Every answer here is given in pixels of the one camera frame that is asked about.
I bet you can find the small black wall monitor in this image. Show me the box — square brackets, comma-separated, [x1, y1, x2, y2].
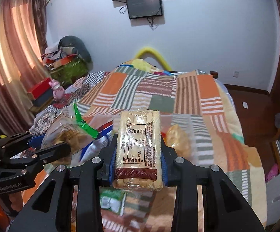
[126, 0, 164, 20]

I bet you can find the yellow fluffy pillow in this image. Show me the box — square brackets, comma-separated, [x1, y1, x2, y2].
[131, 58, 159, 72]

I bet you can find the dark patterned curtain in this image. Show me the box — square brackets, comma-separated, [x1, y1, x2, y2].
[32, 0, 50, 54]

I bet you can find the pile of clutter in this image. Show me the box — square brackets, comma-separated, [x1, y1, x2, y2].
[42, 45, 79, 69]

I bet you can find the fried snack bag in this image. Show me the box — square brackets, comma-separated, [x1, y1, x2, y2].
[165, 124, 192, 161]

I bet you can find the yellow arched tube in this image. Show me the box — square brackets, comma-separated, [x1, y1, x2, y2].
[134, 46, 173, 72]

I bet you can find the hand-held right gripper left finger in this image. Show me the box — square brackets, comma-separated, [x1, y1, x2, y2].
[8, 134, 119, 232]

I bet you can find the pink plush toy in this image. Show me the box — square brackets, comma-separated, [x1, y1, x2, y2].
[48, 79, 65, 101]

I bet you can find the pale cracker packet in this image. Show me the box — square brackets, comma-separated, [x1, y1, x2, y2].
[112, 110, 164, 191]

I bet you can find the dark grey box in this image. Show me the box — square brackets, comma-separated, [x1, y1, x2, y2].
[32, 92, 55, 107]

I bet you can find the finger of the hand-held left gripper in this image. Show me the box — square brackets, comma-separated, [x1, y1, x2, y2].
[0, 142, 72, 169]
[0, 132, 46, 154]

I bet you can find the green snack packet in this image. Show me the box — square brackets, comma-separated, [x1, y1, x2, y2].
[100, 188, 129, 216]

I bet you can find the red box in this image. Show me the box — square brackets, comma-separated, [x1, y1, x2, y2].
[27, 78, 53, 100]

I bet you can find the pink slipper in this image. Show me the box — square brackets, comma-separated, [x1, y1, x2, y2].
[266, 164, 279, 182]

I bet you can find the black hanging monitor cable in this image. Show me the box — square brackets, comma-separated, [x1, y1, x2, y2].
[147, 17, 159, 31]

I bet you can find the green-edged cookie packet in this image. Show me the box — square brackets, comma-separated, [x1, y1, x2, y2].
[42, 103, 99, 155]

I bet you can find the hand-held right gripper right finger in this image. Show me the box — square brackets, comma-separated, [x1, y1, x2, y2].
[161, 136, 264, 232]

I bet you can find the grey cushion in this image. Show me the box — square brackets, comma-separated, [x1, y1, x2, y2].
[58, 35, 92, 63]

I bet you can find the checkered patchwork quilt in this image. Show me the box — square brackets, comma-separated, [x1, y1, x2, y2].
[32, 71, 112, 136]

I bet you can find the striped patchwork blanket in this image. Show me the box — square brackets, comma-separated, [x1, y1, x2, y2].
[21, 64, 268, 232]

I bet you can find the green patterned box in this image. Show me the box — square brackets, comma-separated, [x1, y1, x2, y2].
[49, 59, 90, 85]

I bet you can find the sheer orange curtain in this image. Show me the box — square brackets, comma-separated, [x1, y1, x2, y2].
[0, 1, 49, 137]

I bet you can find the blue chip bag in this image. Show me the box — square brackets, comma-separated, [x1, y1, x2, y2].
[78, 123, 114, 164]

